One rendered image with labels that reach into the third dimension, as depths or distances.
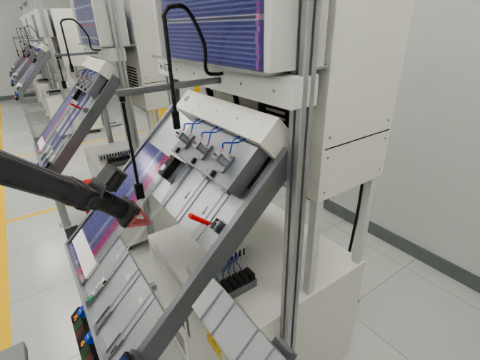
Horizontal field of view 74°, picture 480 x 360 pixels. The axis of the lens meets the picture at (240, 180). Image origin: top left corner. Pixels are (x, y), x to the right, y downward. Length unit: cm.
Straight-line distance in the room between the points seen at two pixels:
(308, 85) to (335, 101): 16
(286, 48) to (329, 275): 87
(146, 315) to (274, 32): 74
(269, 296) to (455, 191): 143
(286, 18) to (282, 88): 14
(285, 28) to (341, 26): 19
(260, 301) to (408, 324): 111
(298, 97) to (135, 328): 70
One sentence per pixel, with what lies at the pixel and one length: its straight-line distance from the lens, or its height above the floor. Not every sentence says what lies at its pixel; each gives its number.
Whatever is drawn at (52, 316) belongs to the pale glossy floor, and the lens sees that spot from 226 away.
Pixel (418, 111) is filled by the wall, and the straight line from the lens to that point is 224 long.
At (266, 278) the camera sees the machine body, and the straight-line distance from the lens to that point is 126.
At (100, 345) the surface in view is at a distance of 102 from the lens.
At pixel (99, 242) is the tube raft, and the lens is 123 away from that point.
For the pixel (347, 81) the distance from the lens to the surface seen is 91.
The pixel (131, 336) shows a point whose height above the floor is 77.
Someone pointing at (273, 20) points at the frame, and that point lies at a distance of 70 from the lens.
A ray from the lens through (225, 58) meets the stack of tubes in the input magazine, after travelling 86.
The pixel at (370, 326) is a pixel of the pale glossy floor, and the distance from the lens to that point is 202.
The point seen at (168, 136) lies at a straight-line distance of 126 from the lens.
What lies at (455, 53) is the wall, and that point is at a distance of 214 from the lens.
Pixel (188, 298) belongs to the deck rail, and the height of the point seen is 89.
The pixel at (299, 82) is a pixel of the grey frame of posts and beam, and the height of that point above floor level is 137.
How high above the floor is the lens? 149
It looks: 26 degrees down
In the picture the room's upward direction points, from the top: 2 degrees counter-clockwise
